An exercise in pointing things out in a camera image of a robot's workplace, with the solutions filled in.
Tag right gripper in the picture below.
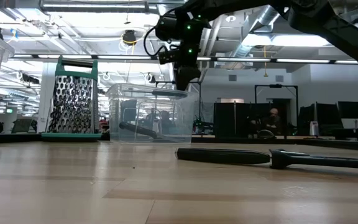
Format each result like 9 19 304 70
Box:
173 43 202 91

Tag black partition panel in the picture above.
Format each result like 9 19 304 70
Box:
213 101 288 138

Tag black ceiling-hung device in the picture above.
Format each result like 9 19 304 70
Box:
122 29 138 47

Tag person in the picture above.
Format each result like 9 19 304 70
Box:
249 108 288 138

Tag dark monitor backs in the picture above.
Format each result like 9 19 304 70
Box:
298 102 343 134

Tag small black monitor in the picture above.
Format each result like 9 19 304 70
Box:
337 101 358 120

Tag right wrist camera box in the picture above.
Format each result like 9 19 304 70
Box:
158 48 183 65

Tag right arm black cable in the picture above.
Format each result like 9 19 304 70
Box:
143 26 181 58

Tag black tubular stand frame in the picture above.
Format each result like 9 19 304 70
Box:
254 83 300 138

